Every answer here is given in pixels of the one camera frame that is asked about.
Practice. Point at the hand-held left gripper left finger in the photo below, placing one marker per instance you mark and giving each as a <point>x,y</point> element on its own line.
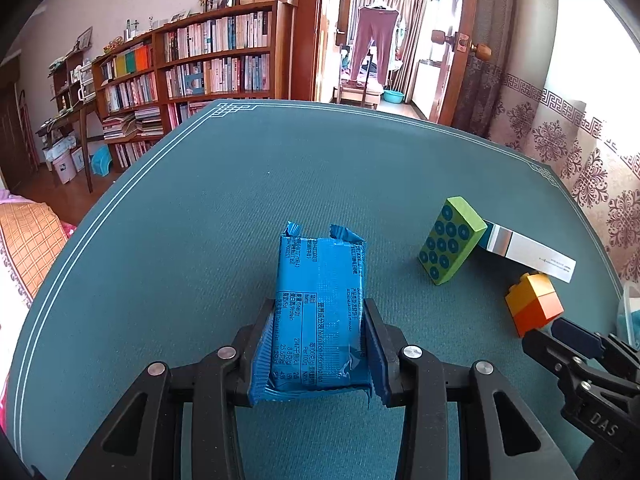
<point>242,365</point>

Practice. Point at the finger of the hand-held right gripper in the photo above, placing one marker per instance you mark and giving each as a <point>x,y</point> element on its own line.
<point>547,350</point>
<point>577,337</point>

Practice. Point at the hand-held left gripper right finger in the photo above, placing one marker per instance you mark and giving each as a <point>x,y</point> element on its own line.
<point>395,370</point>

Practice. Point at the orange yellow toy block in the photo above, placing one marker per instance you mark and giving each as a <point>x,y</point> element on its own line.
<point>532,305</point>

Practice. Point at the clear plastic container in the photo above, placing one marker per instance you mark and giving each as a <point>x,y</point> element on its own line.
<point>631,340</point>

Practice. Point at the blue snack packet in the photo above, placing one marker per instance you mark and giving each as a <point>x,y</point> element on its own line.
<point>315,310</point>

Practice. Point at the white long cardboard box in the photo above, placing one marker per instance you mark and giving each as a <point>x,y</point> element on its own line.
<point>530,255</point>

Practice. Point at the green block with blue circles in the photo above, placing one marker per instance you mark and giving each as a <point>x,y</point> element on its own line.
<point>450,240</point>

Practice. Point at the orange plaid blanket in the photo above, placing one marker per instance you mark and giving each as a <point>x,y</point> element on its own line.
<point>30,250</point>

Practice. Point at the blue plastic stool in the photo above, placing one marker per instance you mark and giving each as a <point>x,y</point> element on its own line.
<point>101,161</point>

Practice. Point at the dark brown curtain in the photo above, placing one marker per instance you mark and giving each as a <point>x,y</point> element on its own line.
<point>475,95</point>

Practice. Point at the pile of books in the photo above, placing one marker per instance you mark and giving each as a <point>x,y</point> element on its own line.
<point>132,124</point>

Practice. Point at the white waste bin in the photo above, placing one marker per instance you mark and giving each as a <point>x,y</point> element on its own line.
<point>64,167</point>

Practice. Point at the teal plastic basin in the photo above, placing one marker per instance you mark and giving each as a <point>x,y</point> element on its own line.
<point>394,96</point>

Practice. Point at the wooden desk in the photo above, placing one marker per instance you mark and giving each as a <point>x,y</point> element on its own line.
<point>75,117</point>

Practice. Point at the wooden door knob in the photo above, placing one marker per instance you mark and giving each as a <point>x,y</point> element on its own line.
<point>482,51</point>
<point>441,38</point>

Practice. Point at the tall wooden bookshelf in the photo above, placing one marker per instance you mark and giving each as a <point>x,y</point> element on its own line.
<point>220,55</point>

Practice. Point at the small wooden shelf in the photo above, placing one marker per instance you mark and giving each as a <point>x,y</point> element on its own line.
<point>72,85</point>

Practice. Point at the pink hanging pants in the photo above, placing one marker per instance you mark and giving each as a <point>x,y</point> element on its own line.
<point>372,40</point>

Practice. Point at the wooden door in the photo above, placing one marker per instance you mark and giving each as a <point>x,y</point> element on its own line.
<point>475,10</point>

